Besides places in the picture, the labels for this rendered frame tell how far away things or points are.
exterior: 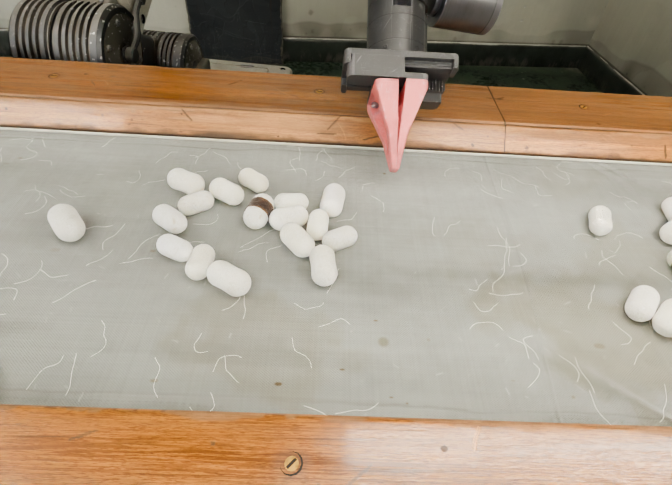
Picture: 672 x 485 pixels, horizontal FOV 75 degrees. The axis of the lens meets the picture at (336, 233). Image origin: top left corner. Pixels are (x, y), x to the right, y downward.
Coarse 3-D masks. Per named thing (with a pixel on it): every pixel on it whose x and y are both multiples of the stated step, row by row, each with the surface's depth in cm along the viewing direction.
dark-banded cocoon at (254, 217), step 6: (270, 198) 38; (246, 210) 37; (252, 210) 37; (258, 210) 37; (246, 216) 37; (252, 216) 37; (258, 216) 37; (264, 216) 37; (246, 222) 37; (252, 222) 37; (258, 222) 37; (264, 222) 37; (252, 228) 37; (258, 228) 37
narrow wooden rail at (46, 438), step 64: (0, 448) 22; (64, 448) 23; (128, 448) 23; (192, 448) 23; (256, 448) 23; (320, 448) 23; (384, 448) 24; (448, 448) 24; (512, 448) 24; (576, 448) 24; (640, 448) 24
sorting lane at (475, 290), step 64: (0, 128) 46; (0, 192) 40; (64, 192) 40; (128, 192) 40; (320, 192) 42; (384, 192) 43; (448, 192) 43; (512, 192) 44; (576, 192) 44; (640, 192) 45; (0, 256) 34; (64, 256) 35; (128, 256) 35; (256, 256) 36; (384, 256) 37; (448, 256) 37; (512, 256) 38; (576, 256) 38; (640, 256) 38; (0, 320) 30; (64, 320) 31; (128, 320) 31; (192, 320) 31; (256, 320) 32; (320, 320) 32; (384, 320) 32; (448, 320) 33; (512, 320) 33; (576, 320) 33; (0, 384) 27; (64, 384) 28; (128, 384) 28; (192, 384) 28; (256, 384) 28; (320, 384) 29; (384, 384) 29; (448, 384) 29; (512, 384) 29; (576, 384) 30; (640, 384) 30
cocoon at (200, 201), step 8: (200, 192) 38; (208, 192) 39; (184, 200) 38; (192, 200) 38; (200, 200) 38; (208, 200) 38; (184, 208) 38; (192, 208) 38; (200, 208) 38; (208, 208) 39
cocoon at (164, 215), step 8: (160, 208) 37; (168, 208) 37; (152, 216) 37; (160, 216) 36; (168, 216) 36; (176, 216) 36; (184, 216) 37; (160, 224) 36; (168, 224) 36; (176, 224) 36; (184, 224) 36; (176, 232) 36
